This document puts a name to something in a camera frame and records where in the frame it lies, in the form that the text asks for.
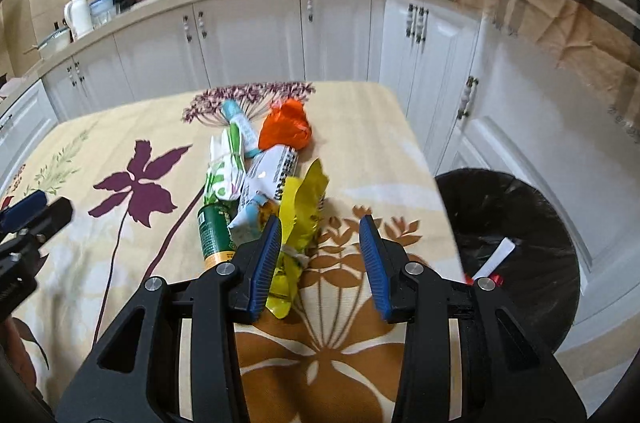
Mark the orange plastic bag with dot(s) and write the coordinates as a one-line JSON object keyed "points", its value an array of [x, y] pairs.
{"points": [[285, 125]]}

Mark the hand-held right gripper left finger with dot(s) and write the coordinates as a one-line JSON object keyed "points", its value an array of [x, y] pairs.
{"points": [[265, 263]]}

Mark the white tube teal cap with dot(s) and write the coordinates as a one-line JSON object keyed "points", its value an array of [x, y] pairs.
{"points": [[239, 123]]}

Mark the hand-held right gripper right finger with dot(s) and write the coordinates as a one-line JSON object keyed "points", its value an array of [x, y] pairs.
{"points": [[375, 263]]}

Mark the red plastic bag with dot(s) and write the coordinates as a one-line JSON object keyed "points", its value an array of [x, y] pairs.
{"points": [[482, 279]]}

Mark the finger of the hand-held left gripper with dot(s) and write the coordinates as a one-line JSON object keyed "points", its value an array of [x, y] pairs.
{"points": [[25, 208], [50, 218]]}

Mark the white kitchen base cabinets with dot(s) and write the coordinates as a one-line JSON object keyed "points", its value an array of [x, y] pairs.
{"points": [[250, 33]]}

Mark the green cylindrical can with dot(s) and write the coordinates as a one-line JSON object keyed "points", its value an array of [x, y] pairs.
{"points": [[215, 233]]}

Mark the clear container blue lid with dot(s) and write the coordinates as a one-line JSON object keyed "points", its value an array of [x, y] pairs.
{"points": [[102, 10]]}

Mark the pale green snack packet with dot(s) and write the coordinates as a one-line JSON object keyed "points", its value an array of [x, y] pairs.
{"points": [[247, 220]]}

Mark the green white wrapper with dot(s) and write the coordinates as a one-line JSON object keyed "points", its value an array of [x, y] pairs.
{"points": [[222, 173]]}

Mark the white printed packet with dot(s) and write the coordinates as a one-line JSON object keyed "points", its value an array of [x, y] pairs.
{"points": [[270, 173]]}

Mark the floral tablecloth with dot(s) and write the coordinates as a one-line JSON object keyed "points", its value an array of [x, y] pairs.
{"points": [[150, 143]]}

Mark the black trash bin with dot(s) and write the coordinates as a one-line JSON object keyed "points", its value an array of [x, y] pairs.
{"points": [[530, 213]]}

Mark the white electric kettle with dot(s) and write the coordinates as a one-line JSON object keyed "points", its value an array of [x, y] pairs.
{"points": [[77, 18]]}

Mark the long yellow wrapper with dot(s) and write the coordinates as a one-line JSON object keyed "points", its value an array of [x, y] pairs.
{"points": [[305, 203]]}

